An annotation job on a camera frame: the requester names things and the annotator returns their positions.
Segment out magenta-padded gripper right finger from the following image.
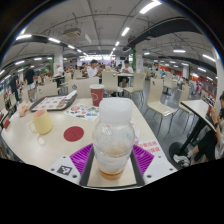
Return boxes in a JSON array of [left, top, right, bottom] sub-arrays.
[[128, 143, 178, 187]]

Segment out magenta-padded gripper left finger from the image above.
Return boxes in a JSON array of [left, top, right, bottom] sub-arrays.
[[48, 143, 96, 187]]

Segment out clear plastic drink bottle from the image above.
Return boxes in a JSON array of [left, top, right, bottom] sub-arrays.
[[92, 97, 136, 181]]

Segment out white red-lettered table sticker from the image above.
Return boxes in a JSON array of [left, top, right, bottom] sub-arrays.
[[137, 139, 163, 156]]

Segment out flat round red coaster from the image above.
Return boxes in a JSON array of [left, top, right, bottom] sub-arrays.
[[63, 125, 85, 143]]

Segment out colourful printed leaflet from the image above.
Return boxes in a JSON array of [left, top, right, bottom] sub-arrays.
[[63, 103, 100, 123]]

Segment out pale yellow mug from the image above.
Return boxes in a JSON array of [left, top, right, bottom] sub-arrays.
[[28, 109, 54, 136]]

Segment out dark food tray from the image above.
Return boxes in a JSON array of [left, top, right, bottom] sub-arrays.
[[29, 93, 78, 112]]

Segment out red paper cup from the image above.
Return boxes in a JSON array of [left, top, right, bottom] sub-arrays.
[[89, 83, 105, 108]]

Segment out person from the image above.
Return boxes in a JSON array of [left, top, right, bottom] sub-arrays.
[[86, 59, 102, 79], [119, 59, 135, 88], [23, 64, 37, 101], [173, 93, 224, 168]]

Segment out beige plastic chair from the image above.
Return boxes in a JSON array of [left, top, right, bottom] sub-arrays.
[[101, 70, 124, 98], [146, 77, 178, 136], [122, 72, 147, 103], [67, 77, 100, 99], [36, 82, 59, 100]]

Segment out clear plastic food bag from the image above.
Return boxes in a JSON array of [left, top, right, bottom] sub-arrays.
[[16, 101, 32, 118]]

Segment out ceiling air conditioner unit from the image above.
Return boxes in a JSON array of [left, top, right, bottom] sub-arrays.
[[63, 28, 83, 39]]

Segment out ceiling strip lights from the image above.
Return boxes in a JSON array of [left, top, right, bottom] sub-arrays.
[[0, 0, 217, 84]]

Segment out white pedestal table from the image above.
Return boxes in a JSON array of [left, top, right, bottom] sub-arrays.
[[168, 99, 218, 162]]

